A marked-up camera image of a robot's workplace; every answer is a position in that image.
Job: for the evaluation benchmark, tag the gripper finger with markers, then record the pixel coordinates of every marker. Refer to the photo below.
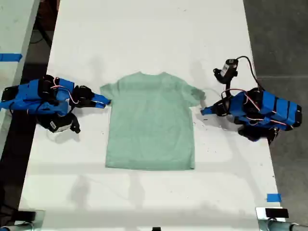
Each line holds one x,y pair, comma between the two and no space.
102,99
208,113
210,108
97,105

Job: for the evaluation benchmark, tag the pale green T-shirt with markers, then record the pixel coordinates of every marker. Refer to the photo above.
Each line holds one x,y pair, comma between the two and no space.
149,120

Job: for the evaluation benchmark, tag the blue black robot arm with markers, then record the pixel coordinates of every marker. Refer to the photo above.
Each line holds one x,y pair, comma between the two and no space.
267,110
31,96

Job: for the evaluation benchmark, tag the long blue tape strip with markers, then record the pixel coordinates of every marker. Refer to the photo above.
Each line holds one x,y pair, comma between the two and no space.
10,57

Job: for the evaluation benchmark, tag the white side table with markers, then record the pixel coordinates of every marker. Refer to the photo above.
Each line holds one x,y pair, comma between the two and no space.
14,36

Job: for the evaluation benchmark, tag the small blue tape square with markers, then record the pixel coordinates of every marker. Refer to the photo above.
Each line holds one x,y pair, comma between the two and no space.
273,197

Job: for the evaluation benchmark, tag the small black clip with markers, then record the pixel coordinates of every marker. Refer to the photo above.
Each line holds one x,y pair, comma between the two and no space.
156,228

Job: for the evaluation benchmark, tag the grey metal pipe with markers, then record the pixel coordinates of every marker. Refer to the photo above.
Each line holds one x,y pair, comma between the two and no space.
284,226

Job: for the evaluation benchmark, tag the short black camera stalk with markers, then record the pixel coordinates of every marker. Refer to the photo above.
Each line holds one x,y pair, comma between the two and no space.
228,84

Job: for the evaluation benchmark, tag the black camera box, white label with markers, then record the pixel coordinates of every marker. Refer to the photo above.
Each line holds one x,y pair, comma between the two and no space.
59,124

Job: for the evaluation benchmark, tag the black camera box, grey label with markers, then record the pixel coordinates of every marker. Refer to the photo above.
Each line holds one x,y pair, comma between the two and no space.
227,68

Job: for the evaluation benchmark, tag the metal bracket with black box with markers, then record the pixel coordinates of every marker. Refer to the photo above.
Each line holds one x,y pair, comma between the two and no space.
272,213

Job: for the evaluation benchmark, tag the metal bracket with black pad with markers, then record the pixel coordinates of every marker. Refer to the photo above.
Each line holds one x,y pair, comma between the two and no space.
29,216

